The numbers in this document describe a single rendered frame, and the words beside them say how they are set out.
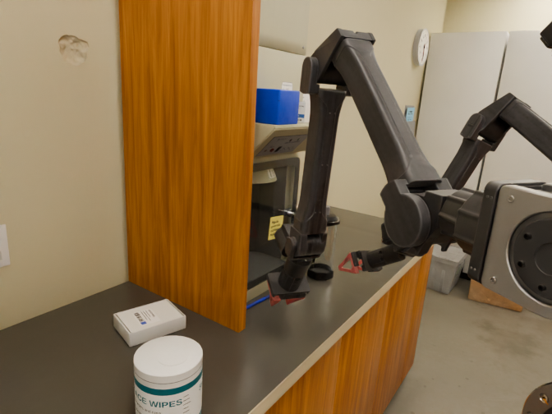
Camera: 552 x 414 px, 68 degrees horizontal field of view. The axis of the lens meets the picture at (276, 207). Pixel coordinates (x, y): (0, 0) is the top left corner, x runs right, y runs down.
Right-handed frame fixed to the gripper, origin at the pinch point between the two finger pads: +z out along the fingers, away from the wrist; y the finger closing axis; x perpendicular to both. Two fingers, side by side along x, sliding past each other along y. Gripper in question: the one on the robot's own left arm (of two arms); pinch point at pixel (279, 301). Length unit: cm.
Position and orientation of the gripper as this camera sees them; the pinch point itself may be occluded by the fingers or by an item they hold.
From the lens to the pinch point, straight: 114.3
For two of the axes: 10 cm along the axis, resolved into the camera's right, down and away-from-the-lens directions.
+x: 2.6, 7.1, -6.5
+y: -9.3, 0.1, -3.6
